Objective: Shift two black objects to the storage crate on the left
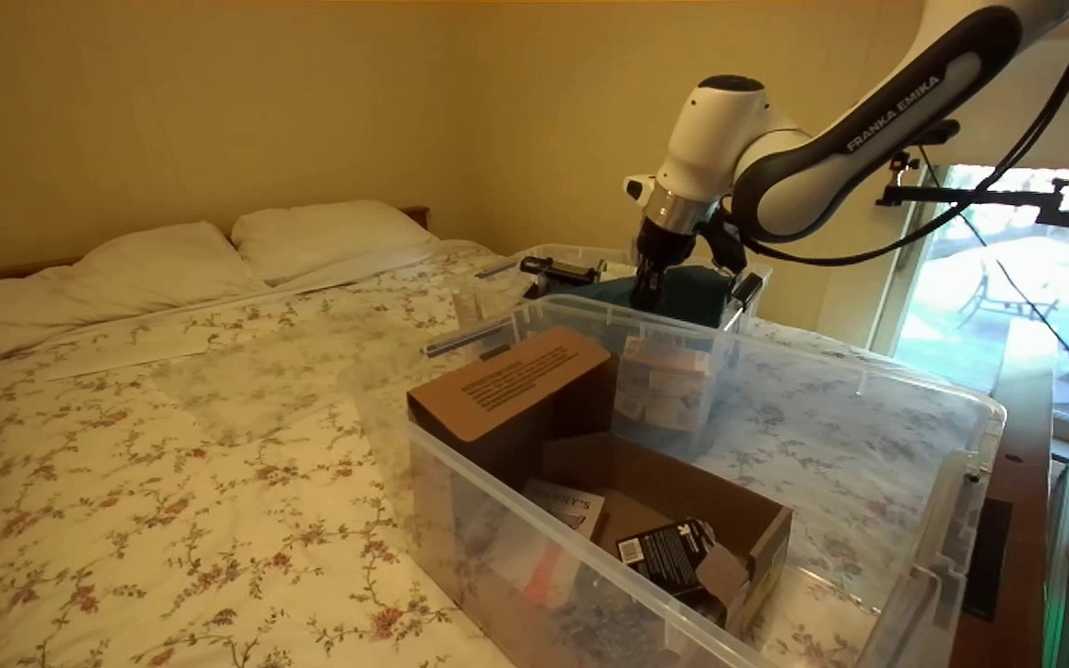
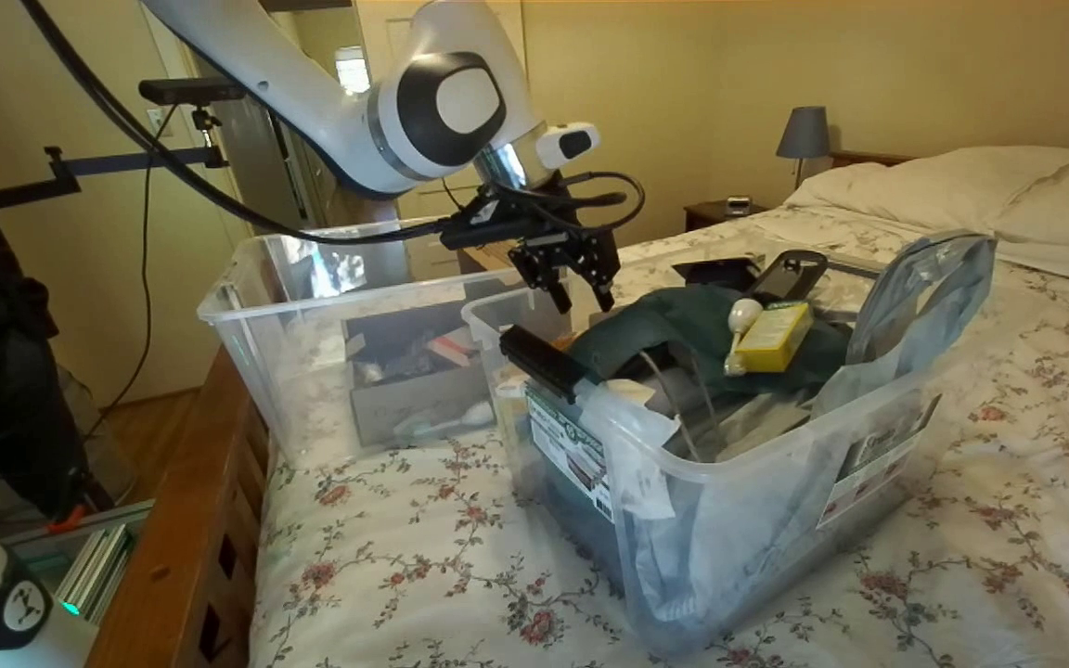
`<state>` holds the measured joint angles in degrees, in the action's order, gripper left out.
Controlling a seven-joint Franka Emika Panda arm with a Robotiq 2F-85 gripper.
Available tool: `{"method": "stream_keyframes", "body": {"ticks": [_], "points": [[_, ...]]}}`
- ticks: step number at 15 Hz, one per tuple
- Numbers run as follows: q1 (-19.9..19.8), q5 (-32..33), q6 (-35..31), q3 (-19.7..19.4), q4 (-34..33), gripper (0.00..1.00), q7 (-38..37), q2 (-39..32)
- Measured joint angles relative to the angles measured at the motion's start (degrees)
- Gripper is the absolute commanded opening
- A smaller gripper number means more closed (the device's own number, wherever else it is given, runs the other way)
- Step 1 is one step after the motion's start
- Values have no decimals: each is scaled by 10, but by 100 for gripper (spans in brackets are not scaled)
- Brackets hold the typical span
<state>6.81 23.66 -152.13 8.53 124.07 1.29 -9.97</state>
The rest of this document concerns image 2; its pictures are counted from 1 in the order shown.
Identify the black shaving cream can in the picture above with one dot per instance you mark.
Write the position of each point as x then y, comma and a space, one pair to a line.
539, 357

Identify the clear plastic storage crate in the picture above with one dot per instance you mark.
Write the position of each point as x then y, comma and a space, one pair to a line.
261, 337
733, 543

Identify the silver finned box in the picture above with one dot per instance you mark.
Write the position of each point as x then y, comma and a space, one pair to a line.
92, 569

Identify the black camera stand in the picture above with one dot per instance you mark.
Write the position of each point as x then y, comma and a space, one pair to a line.
0, 373

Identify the white brush with round head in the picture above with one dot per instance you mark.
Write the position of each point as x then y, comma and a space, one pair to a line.
744, 312

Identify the black white printed box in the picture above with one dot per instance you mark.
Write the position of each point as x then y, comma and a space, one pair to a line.
566, 451

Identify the hallway window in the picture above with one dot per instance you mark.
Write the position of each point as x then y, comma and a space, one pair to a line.
354, 71

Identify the grey plastic bag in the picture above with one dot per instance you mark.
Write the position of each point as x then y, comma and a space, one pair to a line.
918, 303

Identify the black flat device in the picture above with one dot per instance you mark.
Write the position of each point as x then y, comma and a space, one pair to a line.
716, 269

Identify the yellow cardboard box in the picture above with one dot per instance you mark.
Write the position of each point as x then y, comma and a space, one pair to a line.
774, 337

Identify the dark wooden headboard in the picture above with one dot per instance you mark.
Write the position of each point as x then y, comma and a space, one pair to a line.
871, 157

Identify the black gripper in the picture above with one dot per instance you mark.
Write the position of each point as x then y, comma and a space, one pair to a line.
566, 249

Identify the teal green cloth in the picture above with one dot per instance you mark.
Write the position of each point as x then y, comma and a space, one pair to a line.
670, 329

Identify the white plastic bag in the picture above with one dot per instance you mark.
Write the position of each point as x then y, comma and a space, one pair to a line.
646, 421

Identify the floral bedspread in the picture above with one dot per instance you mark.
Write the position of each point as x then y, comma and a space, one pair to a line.
436, 559

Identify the wooden bed footboard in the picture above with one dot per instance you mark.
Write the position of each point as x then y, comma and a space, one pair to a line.
175, 559

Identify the grey table lamp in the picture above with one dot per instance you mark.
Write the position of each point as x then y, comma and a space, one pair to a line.
803, 135

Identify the wooden nightstand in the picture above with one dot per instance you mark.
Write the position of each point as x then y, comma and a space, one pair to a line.
712, 218

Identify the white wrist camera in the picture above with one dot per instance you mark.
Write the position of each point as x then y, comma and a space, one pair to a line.
568, 146

